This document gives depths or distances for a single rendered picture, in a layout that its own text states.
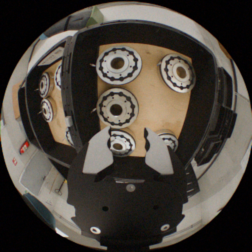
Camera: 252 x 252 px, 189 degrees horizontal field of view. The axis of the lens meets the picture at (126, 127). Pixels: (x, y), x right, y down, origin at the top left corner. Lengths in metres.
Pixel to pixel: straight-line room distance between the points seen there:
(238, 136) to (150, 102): 2.85
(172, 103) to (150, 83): 0.08
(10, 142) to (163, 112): 3.31
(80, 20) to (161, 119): 0.52
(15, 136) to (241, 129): 6.02
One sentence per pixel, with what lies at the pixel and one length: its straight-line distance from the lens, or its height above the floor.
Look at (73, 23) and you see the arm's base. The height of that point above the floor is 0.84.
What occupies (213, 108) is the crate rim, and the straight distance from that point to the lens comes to 0.21.
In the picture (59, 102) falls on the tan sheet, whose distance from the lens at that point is 0.35.
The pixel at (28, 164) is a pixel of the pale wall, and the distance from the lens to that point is 3.39.
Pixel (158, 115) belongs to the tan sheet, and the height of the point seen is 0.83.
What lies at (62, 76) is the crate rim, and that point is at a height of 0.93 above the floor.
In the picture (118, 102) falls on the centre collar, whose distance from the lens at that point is 0.19.
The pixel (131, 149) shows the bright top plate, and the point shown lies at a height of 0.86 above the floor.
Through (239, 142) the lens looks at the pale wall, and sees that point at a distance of 2.92.
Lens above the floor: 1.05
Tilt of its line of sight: 60 degrees down
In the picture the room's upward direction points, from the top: 169 degrees counter-clockwise
